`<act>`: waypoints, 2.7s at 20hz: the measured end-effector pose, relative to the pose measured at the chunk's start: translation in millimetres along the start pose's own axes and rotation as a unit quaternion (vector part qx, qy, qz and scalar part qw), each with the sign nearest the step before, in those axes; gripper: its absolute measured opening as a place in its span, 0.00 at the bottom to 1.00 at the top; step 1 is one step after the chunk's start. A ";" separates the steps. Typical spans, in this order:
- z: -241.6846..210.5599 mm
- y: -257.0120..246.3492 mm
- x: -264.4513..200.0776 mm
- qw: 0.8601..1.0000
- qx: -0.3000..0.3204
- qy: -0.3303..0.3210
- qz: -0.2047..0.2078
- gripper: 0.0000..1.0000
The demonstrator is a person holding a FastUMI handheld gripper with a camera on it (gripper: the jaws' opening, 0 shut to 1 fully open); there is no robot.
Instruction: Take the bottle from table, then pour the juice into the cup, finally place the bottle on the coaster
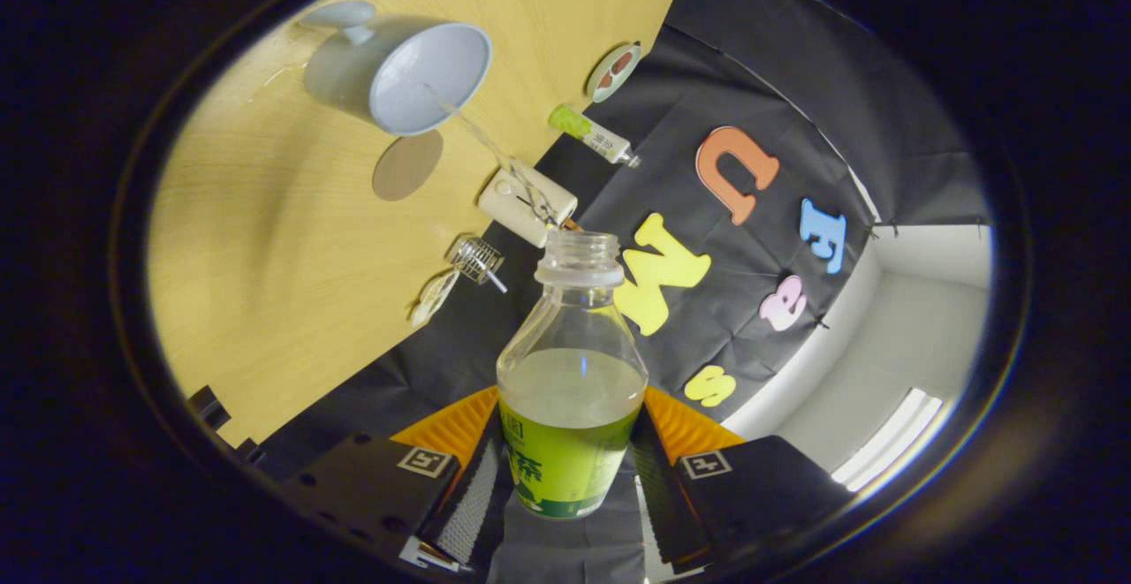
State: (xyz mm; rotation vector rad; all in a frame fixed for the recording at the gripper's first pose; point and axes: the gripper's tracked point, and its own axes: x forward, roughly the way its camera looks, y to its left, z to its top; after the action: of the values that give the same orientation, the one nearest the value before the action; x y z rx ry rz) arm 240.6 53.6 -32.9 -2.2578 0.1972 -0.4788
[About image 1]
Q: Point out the white toaster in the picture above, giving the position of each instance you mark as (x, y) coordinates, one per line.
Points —
(517, 208)

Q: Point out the round brown coaster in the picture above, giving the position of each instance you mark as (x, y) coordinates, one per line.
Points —
(406, 164)

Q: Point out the brown bread slice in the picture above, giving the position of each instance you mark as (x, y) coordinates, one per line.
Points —
(573, 225)

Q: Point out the green label juice bottle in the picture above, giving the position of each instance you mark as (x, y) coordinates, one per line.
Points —
(565, 469)

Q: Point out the pale blue cup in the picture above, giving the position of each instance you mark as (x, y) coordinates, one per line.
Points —
(415, 80)

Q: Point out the pale green plate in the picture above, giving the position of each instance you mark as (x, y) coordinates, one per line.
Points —
(594, 89)

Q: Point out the brown snack piece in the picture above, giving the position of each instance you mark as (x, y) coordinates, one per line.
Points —
(605, 81)
(622, 63)

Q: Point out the slim green drink bottle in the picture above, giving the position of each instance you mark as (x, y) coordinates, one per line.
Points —
(588, 132)

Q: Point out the white divided dish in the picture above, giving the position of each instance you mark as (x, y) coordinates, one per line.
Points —
(433, 299)

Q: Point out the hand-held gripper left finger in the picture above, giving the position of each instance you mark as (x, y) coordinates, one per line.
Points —
(473, 504)

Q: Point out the wooden table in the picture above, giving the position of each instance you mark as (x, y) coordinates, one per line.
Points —
(265, 257)

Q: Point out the striped straw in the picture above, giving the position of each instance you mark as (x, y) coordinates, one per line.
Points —
(497, 282)

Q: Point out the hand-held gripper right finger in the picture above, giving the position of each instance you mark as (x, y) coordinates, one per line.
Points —
(658, 504)

